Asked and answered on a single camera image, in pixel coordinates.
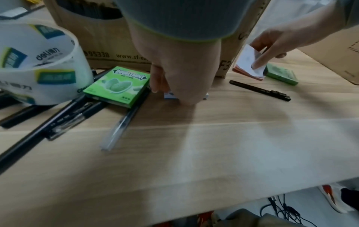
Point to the small blue white box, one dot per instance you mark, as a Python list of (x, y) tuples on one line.
[(170, 95)]

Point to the yellow object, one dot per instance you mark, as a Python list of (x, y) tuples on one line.
[(32, 1)]

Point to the green chewing gum box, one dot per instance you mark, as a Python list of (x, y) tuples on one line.
[(117, 85), (282, 74)]

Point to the clear packing tape roll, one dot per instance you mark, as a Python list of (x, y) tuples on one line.
[(42, 73)]

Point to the short black pen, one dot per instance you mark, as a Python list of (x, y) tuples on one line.
[(98, 74)]

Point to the thick black marker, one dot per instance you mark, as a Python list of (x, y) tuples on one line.
[(22, 117)]

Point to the person's left hand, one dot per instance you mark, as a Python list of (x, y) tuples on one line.
[(179, 64)]

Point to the black gel pen clear clip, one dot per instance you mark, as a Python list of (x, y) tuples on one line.
[(71, 122)]

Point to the person's right hand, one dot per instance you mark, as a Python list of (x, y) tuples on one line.
[(283, 37)]

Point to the plain brown cardboard box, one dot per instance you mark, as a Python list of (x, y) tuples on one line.
[(333, 55)]

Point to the clear barrel pen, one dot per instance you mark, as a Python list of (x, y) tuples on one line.
[(123, 124)]

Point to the person's right forearm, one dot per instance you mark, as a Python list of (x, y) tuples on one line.
[(333, 20)]

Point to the black pen with clip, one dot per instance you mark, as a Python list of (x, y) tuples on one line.
[(260, 89)]

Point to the large brown cardboard box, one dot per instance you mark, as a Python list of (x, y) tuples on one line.
[(109, 42)]

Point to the pink white sticky note pad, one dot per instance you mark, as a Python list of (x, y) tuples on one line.
[(246, 63)]

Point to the white red shoe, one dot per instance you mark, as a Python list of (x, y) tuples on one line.
[(332, 198)]

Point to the long black pen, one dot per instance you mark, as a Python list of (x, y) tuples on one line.
[(30, 139)]

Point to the olive grey trouser leg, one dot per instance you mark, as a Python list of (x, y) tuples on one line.
[(252, 219)]

